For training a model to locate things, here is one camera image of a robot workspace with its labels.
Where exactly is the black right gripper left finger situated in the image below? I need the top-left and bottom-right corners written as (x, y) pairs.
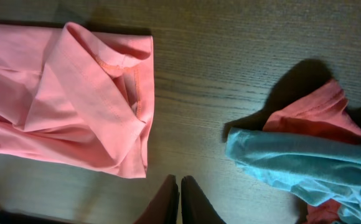
top-left (134, 175), bottom-right (179, 224)

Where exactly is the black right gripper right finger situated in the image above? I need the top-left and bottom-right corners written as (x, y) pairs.
top-left (181, 175), bottom-right (225, 224)

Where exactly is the salmon pink t-shirt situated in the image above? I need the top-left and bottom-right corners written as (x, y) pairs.
top-left (0, 22), bottom-right (154, 179)

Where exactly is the grey t-shirt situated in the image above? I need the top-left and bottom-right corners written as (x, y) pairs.
top-left (225, 128), bottom-right (361, 223)

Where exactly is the red printed t-shirt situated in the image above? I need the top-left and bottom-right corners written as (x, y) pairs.
top-left (263, 80), bottom-right (361, 223)

